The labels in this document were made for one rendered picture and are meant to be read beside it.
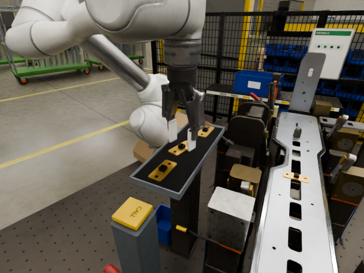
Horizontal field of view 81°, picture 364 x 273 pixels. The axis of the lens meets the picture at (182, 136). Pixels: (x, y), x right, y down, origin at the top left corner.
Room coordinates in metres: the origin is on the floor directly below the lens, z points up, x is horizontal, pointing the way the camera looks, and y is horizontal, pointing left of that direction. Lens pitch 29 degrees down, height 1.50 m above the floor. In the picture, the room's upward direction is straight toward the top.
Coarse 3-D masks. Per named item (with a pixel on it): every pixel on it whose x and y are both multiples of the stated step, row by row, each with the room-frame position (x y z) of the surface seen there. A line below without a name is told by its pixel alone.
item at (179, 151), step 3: (186, 141) 0.58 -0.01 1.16; (180, 144) 0.54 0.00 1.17; (183, 144) 0.54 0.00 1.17; (186, 144) 0.56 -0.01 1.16; (174, 147) 0.54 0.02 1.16; (177, 147) 0.54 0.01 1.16; (180, 147) 0.53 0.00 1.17; (183, 147) 0.53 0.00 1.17; (186, 147) 0.54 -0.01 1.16; (168, 150) 0.53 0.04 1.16; (171, 150) 0.53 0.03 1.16; (174, 150) 0.53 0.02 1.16; (177, 150) 0.53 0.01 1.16; (180, 150) 0.53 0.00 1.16; (183, 150) 0.53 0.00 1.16; (186, 150) 0.53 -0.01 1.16; (171, 153) 0.51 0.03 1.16; (174, 153) 0.51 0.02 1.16; (177, 153) 0.51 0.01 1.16; (180, 153) 0.51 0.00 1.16
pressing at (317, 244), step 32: (288, 128) 0.99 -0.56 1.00; (320, 128) 1.00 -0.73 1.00; (288, 160) 0.70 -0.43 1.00; (320, 160) 0.71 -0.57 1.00; (288, 192) 0.52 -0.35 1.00; (320, 192) 0.52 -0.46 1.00; (288, 224) 0.40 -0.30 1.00; (320, 224) 0.40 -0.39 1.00; (256, 256) 0.30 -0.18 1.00; (288, 256) 0.31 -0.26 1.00; (320, 256) 0.31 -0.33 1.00
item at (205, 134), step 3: (207, 126) 0.68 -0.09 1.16; (210, 126) 0.68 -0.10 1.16; (201, 129) 0.66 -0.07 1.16; (204, 129) 0.64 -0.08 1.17; (207, 129) 0.65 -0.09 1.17; (210, 129) 0.66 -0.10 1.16; (198, 132) 0.64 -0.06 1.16; (201, 132) 0.64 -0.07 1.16; (204, 132) 0.64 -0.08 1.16; (207, 132) 0.64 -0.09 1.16; (210, 132) 0.64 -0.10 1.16; (198, 135) 0.62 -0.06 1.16; (201, 135) 0.62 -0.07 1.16; (204, 135) 0.62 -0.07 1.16
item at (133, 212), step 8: (128, 200) 0.33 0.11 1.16; (136, 200) 0.33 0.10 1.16; (120, 208) 0.31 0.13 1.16; (128, 208) 0.31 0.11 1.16; (136, 208) 0.31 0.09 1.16; (144, 208) 0.31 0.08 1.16; (152, 208) 0.31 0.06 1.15; (112, 216) 0.29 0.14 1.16; (120, 216) 0.29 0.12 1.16; (128, 216) 0.29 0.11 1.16; (136, 216) 0.29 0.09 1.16; (144, 216) 0.29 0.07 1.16; (128, 224) 0.27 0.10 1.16; (136, 224) 0.27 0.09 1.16
